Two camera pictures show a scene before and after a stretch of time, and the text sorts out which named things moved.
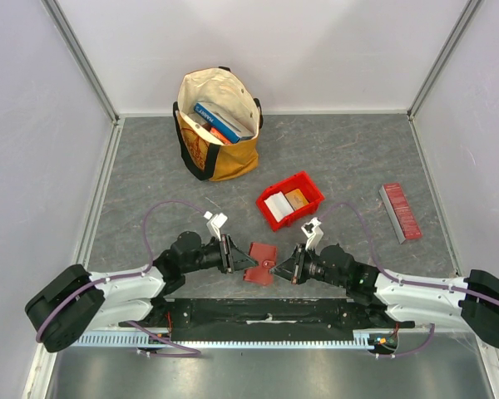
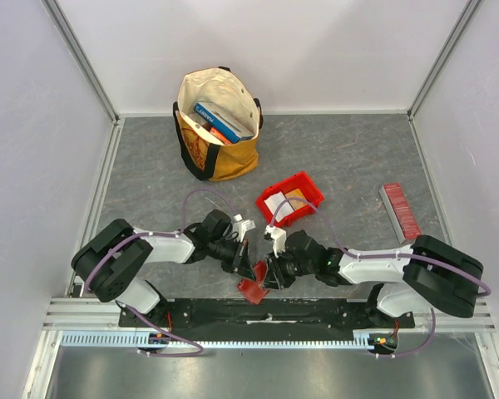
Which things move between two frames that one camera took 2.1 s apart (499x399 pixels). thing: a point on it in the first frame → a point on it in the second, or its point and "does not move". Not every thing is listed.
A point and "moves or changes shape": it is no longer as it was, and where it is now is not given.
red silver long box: x=399 y=213 does not move
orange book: x=216 y=132 does not move
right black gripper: x=297 y=265 → x=278 y=270
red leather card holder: x=265 y=255 moves or changes shape
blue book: x=224 y=125 does not move
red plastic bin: x=306 y=186 does not move
